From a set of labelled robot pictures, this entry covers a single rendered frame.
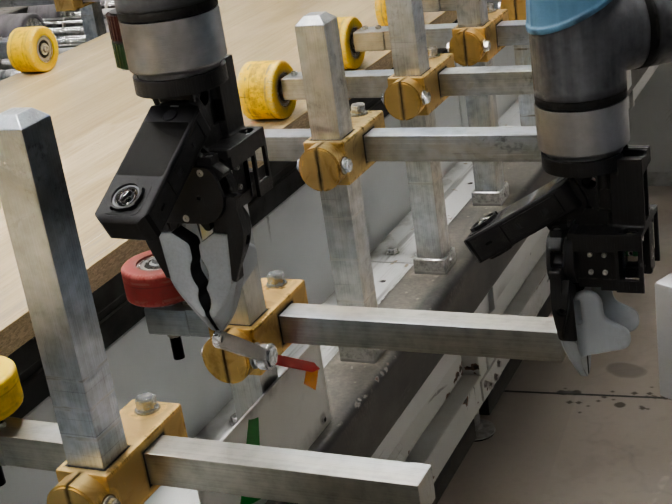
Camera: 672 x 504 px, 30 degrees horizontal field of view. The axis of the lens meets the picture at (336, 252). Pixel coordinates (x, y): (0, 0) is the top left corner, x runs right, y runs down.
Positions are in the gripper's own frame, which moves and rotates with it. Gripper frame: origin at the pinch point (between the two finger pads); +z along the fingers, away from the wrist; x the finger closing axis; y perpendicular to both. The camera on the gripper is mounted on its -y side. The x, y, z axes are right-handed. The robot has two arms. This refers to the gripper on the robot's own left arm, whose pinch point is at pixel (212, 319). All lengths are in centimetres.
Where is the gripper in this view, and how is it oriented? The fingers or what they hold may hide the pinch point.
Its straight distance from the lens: 100.8
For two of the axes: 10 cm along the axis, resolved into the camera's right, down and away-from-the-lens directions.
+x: -9.1, -0.3, 4.2
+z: 1.4, 9.2, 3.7
